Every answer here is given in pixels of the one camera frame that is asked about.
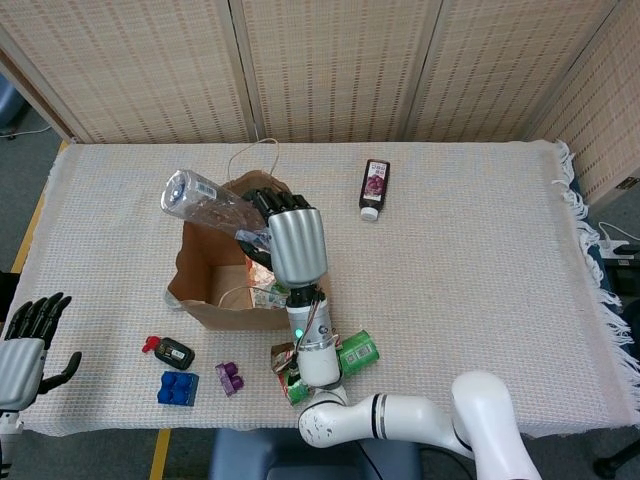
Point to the white woven tablecloth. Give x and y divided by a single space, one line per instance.
450 300

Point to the white power strip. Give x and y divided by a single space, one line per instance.
615 247

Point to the dark purple juice bottle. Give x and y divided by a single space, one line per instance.
375 185

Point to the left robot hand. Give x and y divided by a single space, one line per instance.
20 365

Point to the green chip can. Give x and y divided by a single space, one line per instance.
360 352

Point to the purple toy building block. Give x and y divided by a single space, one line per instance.
229 380

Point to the clear plastic bottle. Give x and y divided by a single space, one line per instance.
200 200

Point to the woven folding screen panel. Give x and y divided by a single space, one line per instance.
500 65
125 65
610 125
340 65

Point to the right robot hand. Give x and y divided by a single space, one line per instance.
297 245

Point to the blue office chair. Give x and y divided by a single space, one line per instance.
7 105

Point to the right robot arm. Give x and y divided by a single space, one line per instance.
320 360

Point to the gold red foil wrapper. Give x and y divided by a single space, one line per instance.
281 355

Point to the brown paper bag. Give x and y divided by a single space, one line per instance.
200 250

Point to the blue toy building block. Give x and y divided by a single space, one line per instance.
177 390

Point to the black bottle red cap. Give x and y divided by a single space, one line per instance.
175 354

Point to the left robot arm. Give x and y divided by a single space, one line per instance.
7 425

